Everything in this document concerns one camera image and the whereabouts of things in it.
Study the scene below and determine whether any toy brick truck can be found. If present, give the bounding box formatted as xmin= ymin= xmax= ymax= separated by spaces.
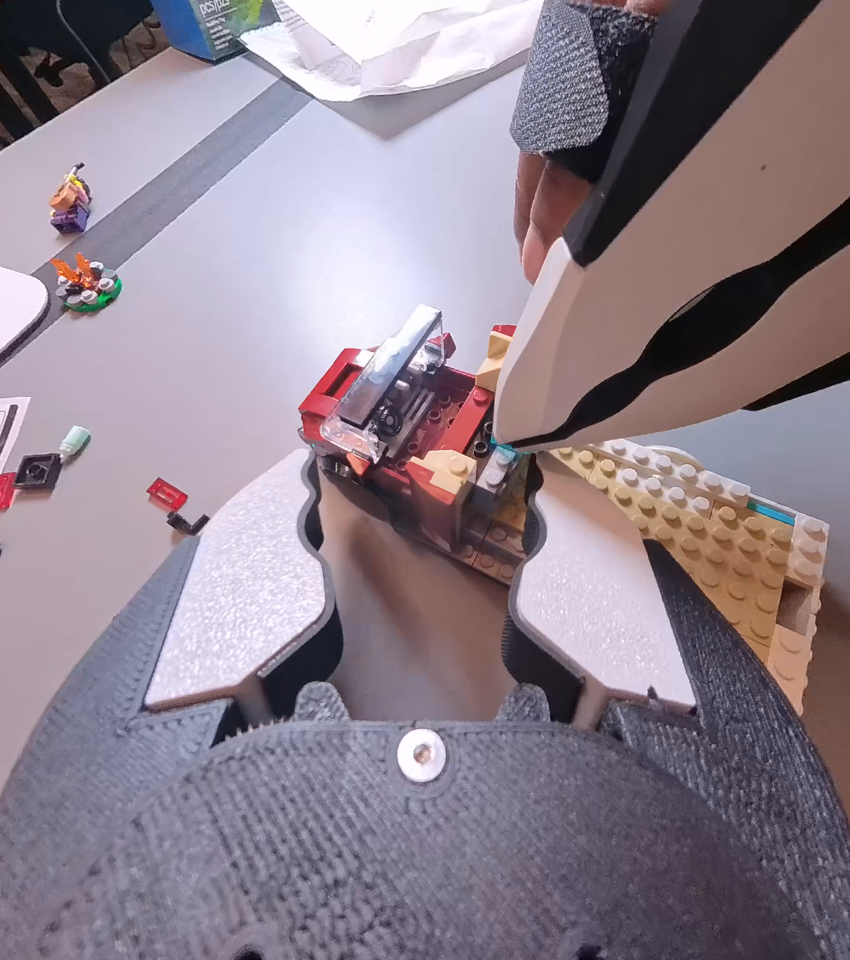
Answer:
xmin=297 ymin=303 xmax=831 ymax=717

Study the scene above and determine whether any toy brick campfire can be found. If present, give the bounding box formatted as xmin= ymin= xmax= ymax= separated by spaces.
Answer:
xmin=50 ymin=252 xmax=124 ymax=314

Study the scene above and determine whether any blue toy set box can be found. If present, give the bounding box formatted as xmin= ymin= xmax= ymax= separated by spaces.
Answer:
xmin=151 ymin=0 xmax=283 ymax=63

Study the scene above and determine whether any white paper bag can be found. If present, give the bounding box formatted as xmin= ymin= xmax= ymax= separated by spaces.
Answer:
xmin=241 ymin=0 xmax=546 ymax=102

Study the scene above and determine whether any person's right hand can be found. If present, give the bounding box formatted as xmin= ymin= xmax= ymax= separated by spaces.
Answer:
xmin=512 ymin=146 xmax=597 ymax=285

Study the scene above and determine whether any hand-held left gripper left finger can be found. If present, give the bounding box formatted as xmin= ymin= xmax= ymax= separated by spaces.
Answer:
xmin=141 ymin=447 xmax=343 ymax=725

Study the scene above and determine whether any black cube brick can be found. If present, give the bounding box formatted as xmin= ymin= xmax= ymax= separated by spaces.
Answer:
xmin=14 ymin=453 xmax=62 ymax=494

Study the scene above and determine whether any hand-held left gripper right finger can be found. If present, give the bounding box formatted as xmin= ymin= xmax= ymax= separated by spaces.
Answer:
xmin=503 ymin=448 xmax=698 ymax=732

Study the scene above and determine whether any purple yellow toy figure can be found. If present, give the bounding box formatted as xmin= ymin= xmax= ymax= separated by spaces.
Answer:
xmin=48 ymin=161 xmax=93 ymax=235

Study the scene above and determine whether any red transparent plate brick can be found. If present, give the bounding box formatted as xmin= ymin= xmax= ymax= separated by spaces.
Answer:
xmin=146 ymin=476 xmax=191 ymax=513

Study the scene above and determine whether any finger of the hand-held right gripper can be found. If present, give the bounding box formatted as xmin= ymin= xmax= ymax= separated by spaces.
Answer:
xmin=530 ymin=225 xmax=850 ymax=453
xmin=491 ymin=0 xmax=850 ymax=445

